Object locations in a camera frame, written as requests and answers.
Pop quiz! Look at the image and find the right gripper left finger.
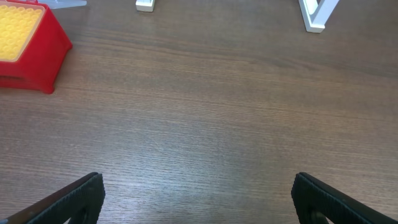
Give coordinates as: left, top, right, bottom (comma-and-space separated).
0, 172, 106, 224

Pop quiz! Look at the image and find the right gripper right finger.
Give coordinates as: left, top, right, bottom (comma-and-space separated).
290, 172, 398, 224

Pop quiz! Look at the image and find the red and yellow tip box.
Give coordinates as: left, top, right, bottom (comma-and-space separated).
0, 0, 88, 95

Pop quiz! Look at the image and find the white and blue stand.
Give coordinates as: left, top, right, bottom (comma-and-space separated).
135, 0, 341, 34

